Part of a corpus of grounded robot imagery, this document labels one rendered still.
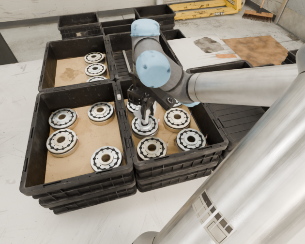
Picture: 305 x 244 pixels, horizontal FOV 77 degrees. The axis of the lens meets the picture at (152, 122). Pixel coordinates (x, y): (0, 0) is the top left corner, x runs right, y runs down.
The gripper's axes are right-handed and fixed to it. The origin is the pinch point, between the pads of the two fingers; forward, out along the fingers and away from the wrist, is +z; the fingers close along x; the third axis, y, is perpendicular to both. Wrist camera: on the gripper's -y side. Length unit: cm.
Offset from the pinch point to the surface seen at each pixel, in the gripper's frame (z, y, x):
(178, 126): -0.7, -11.1, -2.3
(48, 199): 4.2, 11.3, 40.3
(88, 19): 26, 145, -115
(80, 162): 3.8, 11.8, 26.6
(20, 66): 15, 102, -9
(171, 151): 2.7, -13.0, 7.0
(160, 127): 2.3, -4.7, -0.8
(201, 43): 9, 11, -93
